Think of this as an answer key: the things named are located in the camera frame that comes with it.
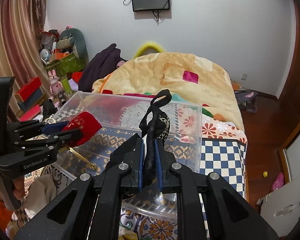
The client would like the red velvet pouch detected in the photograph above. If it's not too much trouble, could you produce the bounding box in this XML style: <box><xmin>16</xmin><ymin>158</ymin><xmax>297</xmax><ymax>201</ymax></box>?
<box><xmin>62</xmin><ymin>112</ymin><xmax>102</xmax><ymax>147</ymax></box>

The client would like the black patterned soft pouch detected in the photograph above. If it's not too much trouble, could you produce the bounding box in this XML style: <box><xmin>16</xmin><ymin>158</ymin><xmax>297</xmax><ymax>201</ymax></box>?
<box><xmin>139</xmin><ymin>89</ymin><xmax>172</xmax><ymax>187</ymax></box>

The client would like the person's hand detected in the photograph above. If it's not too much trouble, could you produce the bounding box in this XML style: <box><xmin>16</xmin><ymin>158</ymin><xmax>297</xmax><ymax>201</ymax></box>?
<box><xmin>0</xmin><ymin>176</ymin><xmax>25</xmax><ymax>202</ymax></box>

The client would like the clear plastic storage box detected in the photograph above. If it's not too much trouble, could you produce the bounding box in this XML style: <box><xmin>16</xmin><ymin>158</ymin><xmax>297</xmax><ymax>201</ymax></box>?
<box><xmin>50</xmin><ymin>91</ymin><xmax>203</xmax><ymax>223</ymax></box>

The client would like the pink bunny plush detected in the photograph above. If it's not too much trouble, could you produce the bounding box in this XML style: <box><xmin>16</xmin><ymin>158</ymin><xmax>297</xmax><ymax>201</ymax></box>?
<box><xmin>48</xmin><ymin>69</ymin><xmax>63</xmax><ymax>97</ymax></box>

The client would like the red flat box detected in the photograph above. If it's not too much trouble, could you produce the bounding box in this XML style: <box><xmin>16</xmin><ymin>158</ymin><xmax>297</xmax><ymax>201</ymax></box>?
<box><xmin>14</xmin><ymin>77</ymin><xmax>42</xmax><ymax>102</ymax></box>

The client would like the blue white checkered cloth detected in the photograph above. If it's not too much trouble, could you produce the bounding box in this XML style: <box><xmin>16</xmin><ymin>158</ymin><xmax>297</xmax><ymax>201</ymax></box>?
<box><xmin>199</xmin><ymin>138</ymin><xmax>248</xmax><ymax>201</ymax></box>

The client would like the green gift box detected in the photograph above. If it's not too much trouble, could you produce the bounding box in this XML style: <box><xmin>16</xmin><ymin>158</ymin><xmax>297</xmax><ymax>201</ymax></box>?
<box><xmin>45</xmin><ymin>53</ymin><xmax>86</xmax><ymax>77</ymax></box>

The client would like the dark purple clothing heap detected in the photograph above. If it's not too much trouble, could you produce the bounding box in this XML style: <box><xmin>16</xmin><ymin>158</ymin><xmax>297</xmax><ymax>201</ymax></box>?
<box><xmin>78</xmin><ymin>43</ymin><xmax>126</xmax><ymax>92</ymax></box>

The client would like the orange fleece blanket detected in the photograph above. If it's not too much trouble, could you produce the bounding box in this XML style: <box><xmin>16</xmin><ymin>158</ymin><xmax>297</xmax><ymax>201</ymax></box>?
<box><xmin>92</xmin><ymin>53</ymin><xmax>244</xmax><ymax>130</ymax></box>

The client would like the grey green plush toy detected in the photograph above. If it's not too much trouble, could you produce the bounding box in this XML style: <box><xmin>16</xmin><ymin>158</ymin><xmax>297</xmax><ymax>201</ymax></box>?
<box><xmin>56</xmin><ymin>28</ymin><xmax>88</xmax><ymax>63</ymax></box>

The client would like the grey bag on floor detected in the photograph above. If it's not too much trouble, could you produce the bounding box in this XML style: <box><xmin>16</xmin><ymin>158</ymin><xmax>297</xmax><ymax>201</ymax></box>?
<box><xmin>235</xmin><ymin>90</ymin><xmax>258</xmax><ymax>113</ymax></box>

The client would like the pink striped curtain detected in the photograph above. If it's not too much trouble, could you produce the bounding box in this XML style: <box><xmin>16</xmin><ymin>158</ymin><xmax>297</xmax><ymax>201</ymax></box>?
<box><xmin>0</xmin><ymin>0</ymin><xmax>51</xmax><ymax>120</ymax></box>

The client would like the pink slipper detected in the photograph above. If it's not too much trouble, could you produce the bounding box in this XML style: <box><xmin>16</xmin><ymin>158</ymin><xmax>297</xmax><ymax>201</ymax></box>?
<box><xmin>271</xmin><ymin>172</ymin><xmax>285</xmax><ymax>192</ymax></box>

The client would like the brown wooden door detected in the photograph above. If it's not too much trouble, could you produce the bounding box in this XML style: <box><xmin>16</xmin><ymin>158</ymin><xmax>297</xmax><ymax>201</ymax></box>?
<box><xmin>279</xmin><ymin>3</ymin><xmax>300</xmax><ymax>146</ymax></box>

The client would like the yellow foam ring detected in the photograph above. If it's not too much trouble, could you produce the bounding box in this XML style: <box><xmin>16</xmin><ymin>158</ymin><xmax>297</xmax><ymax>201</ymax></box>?
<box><xmin>133</xmin><ymin>41</ymin><xmax>166</xmax><ymax>60</ymax></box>

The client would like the wall power socket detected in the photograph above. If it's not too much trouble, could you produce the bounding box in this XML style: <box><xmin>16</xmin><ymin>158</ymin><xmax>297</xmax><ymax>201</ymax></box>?
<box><xmin>241</xmin><ymin>73</ymin><xmax>248</xmax><ymax>80</ymax></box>

